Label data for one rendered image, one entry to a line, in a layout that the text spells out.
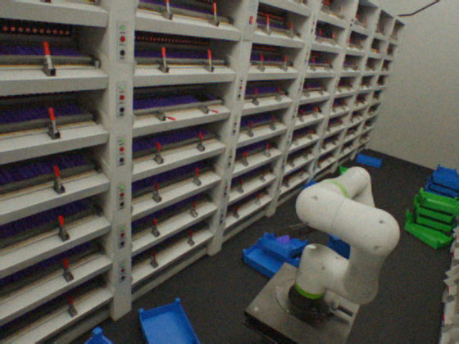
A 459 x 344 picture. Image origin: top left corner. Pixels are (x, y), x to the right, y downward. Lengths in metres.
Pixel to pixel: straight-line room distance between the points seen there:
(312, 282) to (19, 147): 1.07
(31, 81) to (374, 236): 0.99
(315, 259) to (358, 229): 0.40
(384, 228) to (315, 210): 0.17
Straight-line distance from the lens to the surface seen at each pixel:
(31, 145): 1.09
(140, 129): 1.28
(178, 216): 1.73
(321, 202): 0.89
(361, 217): 0.88
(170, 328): 1.69
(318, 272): 1.25
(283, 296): 1.41
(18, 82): 1.03
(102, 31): 1.17
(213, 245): 2.04
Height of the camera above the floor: 1.31
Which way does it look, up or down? 24 degrees down
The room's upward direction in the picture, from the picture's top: 9 degrees clockwise
